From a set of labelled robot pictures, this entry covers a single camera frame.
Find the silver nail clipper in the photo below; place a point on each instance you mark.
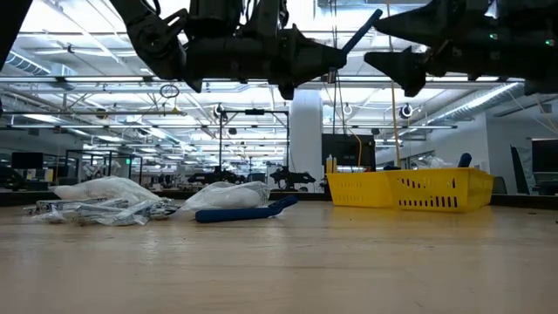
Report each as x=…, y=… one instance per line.
x=35, y=209
x=65, y=202

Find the toothbrush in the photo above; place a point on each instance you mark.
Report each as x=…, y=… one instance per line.
x=442, y=163
x=420, y=165

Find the grey chair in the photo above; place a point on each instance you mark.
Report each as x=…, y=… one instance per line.
x=500, y=185

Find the yellow plastic basket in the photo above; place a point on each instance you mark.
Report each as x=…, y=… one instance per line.
x=436, y=187
x=489, y=189
x=357, y=189

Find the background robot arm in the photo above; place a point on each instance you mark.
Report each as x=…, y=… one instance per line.
x=292, y=176
x=215, y=176

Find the silver ventilation duct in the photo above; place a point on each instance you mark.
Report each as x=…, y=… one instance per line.
x=479, y=102
x=26, y=63

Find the dark leaning panel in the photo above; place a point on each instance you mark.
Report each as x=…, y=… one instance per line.
x=519, y=170

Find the dark blue razor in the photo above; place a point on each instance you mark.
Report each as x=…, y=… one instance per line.
x=362, y=32
x=235, y=214
x=464, y=160

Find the clear plastic packet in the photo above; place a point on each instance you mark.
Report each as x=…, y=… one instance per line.
x=161, y=209
x=52, y=216
x=91, y=216
x=126, y=214

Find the long ceiling light strip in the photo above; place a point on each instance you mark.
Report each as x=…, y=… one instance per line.
x=109, y=79

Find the black wall monitor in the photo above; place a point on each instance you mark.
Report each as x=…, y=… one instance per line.
x=349, y=150

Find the clear bag of white cotton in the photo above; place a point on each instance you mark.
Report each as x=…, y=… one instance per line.
x=226, y=196
x=70, y=192
x=117, y=187

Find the black background station frame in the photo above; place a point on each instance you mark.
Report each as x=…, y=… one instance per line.
x=255, y=112

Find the black desk monitor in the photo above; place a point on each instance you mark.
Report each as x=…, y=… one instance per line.
x=545, y=154
x=27, y=160

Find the white pillar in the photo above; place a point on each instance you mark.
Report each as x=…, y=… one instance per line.
x=306, y=139

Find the yellow bottle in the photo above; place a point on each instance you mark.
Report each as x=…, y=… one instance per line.
x=334, y=164
x=329, y=163

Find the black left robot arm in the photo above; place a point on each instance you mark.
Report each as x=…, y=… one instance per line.
x=152, y=39

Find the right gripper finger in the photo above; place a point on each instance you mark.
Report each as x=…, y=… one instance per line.
x=418, y=24
x=405, y=70

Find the black workstation frame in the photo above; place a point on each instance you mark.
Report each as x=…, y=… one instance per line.
x=109, y=151

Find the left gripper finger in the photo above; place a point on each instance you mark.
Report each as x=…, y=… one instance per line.
x=309, y=61

